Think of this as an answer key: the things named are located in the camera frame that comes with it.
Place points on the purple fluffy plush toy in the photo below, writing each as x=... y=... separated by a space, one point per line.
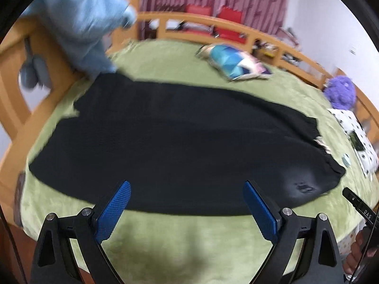
x=340 y=92

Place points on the light blue plush toy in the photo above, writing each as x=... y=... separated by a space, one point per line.
x=79 y=26

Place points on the small light blue object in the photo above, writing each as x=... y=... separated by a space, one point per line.
x=346 y=160

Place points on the black pants with white stripe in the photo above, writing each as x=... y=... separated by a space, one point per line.
x=185 y=150

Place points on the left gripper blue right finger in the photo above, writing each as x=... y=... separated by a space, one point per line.
x=304 y=249

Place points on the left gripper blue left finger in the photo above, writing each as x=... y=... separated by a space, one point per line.
x=54 y=260

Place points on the colourful geometric pillow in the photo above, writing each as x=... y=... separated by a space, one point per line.
x=233 y=63

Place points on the white black-dotted pillow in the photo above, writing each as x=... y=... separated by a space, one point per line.
x=367 y=159

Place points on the person's right hand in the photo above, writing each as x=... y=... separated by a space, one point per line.
x=352 y=260

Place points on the dark phone on pillow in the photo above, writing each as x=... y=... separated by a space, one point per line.
x=355 y=141

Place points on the wooden bed frame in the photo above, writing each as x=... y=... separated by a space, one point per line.
x=23 y=125

